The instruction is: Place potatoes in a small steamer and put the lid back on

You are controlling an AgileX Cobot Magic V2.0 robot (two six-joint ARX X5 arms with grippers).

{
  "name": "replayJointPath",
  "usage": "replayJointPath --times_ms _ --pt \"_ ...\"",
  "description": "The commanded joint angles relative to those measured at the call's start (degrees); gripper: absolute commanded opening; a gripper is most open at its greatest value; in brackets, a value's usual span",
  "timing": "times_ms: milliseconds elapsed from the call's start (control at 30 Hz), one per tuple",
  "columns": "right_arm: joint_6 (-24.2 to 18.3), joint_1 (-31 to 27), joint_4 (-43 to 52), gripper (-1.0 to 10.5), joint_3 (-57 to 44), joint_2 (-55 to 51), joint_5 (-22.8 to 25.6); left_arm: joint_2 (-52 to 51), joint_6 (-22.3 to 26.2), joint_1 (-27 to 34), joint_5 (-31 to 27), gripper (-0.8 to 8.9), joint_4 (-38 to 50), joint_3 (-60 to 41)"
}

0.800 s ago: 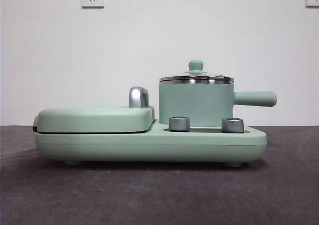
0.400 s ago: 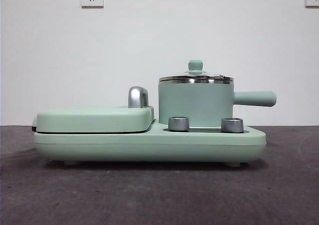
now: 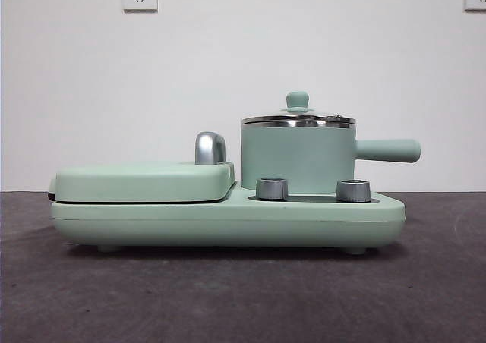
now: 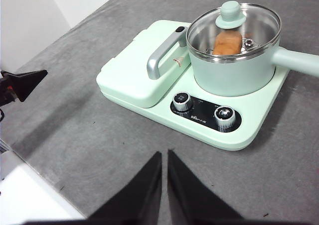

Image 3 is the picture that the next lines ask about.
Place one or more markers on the glass pot lid green knob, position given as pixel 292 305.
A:
pixel 299 101

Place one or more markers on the silver control knob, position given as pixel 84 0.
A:
pixel 272 188
pixel 354 191

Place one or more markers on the mint green breakfast maker base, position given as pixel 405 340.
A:
pixel 190 225

